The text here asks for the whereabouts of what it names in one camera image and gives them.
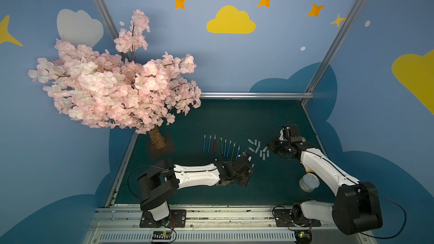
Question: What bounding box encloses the short blue carving knife capped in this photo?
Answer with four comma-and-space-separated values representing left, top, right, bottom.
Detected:
226, 140, 232, 158

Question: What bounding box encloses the green carving knife capped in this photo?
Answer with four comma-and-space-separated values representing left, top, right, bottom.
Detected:
231, 141, 236, 160
220, 136, 224, 156

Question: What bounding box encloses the left green circuit board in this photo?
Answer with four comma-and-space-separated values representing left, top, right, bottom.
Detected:
150, 230, 174, 244

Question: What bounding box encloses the left slanted aluminium frame post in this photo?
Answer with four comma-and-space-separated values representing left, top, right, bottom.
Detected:
93, 0, 118, 40

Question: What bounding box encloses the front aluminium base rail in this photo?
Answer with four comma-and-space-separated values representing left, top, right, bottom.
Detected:
84, 204, 373, 244

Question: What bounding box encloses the dark square tree base plate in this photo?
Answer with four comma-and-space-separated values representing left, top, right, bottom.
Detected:
147, 133, 176, 159

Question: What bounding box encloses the blue carving knife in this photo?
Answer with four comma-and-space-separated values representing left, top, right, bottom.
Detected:
202, 134, 206, 152
208, 135, 212, 153

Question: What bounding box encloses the pink artificial blossom tree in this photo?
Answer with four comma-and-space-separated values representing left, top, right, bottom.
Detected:
28, 10, 201, 138

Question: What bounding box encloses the right slanted aluminium frame post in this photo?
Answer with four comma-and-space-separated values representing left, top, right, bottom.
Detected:
301, 0, 367, 107

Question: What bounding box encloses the horizontal aluminium frame rail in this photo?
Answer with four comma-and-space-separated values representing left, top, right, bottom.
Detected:
201, 92, 314, 100

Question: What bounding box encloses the right round green circuit board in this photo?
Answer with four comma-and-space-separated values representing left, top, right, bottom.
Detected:
294, 230, 312, 244

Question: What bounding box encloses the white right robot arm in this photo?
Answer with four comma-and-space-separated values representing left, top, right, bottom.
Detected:
267, 125, 383, 235

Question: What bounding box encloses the slanted aluminium frame post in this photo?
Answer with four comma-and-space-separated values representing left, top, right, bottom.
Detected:
301, 0, 367, 107
93, 0, 118, 40

